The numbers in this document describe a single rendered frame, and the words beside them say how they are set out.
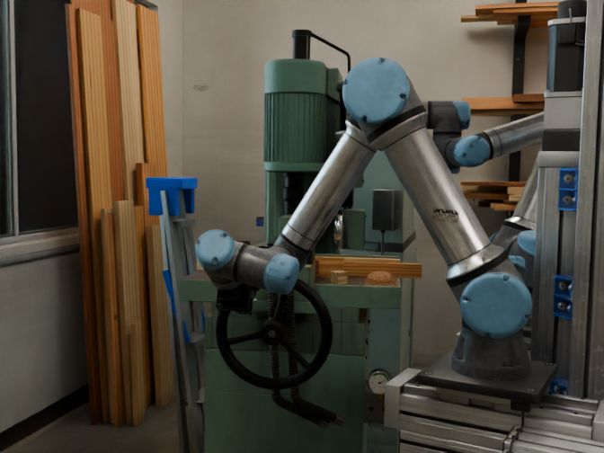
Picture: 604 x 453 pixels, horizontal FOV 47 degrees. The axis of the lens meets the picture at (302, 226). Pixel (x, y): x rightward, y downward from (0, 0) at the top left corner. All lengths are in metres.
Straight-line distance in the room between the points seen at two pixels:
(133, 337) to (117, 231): 0.49
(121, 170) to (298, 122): 1.84
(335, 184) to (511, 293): 0.41
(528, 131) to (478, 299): 0.71
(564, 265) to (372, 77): 0.62
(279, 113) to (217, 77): 2.63
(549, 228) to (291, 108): 0.77
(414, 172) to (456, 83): 3.03
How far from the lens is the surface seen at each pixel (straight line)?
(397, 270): 1.99
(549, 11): 3.80
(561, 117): 1.58
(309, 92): 1.92
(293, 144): 1.90
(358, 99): 1.21
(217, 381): 1.95
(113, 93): 3.61
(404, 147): 1.21
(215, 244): 1.30
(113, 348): 3.31
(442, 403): 1.42
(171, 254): 2.76
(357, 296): 1.84
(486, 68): 4.24
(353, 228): 2.13
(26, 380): 3.30
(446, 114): 1.86
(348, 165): 1.37
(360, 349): 1.87
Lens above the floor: 1.21
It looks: 5 degrees down
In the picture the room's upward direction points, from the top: 1 degrees clockwise
